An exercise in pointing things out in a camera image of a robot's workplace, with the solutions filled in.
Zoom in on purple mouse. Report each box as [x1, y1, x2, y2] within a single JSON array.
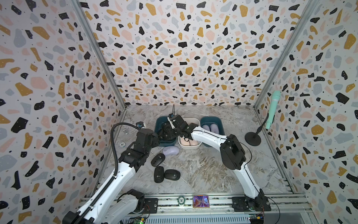
[[163, 146, 180, 156], [202, 125, 211, 132], [210, 123, 220, 134]]

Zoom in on right teal storage box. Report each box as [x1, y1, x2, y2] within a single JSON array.
[[196, 116, 226, 151]]

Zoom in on small colourful screen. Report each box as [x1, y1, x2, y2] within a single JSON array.
[[193, 195, 210, 208]]

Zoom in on aluminium front rail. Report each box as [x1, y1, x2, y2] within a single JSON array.
[[143, 194, 318, 224]]

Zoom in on white storage box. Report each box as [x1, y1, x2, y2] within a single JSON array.
[[178, 118, 201, 150]]

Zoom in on pink mouse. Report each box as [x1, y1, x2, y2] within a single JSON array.
[[189, 140, 199, 146], [180, 137, 190, 146]]

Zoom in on left teal storage box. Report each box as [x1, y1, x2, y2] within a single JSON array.
[[154, 116, 177, 147]]

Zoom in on green microphone on stand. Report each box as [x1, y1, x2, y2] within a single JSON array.
[[245, 91, 281, 146]]

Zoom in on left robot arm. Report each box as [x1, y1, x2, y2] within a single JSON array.
[[62, 128, 159, 224]]

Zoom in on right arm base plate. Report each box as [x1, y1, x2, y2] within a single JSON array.
[[232, 196, 271, 212]]

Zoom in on black mouse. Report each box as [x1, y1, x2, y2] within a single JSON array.
[[154, 166, 165, 183], [164, 169, 181, 181], [151, 153, 166, 167]]

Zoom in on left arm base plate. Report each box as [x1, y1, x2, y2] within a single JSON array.
[[130, 198, 158, 215]]

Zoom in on teal storage box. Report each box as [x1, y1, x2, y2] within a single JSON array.
[[196, 116, 226, 151], [154, 116, 177, 147]]

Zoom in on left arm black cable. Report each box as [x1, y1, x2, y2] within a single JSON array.
[[72, 122, 140, 224]]

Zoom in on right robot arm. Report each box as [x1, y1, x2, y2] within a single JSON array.
[[158, 115, 271, 212]]

